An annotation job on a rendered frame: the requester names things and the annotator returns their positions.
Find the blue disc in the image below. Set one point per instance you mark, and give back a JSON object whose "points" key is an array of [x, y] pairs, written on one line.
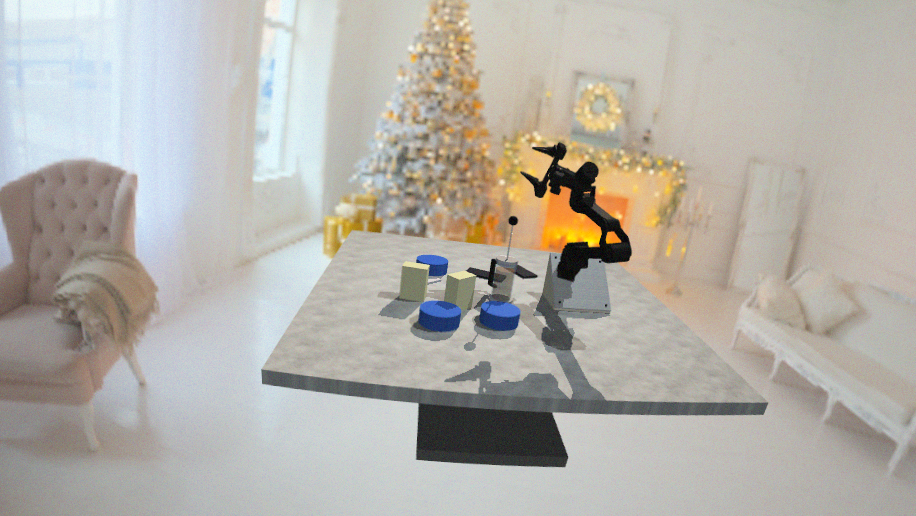
{"points": [[438, 264], [499, 315], [439, 316]]}

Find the glass french press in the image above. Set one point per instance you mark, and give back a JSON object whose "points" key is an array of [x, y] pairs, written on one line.
{"points": [[502, 273]]}

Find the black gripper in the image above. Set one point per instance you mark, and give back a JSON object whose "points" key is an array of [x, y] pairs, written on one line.
{"points": [[558, 152]]}

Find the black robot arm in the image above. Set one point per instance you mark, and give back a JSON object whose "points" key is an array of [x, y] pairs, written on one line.
{"points": [[575, 255]]}

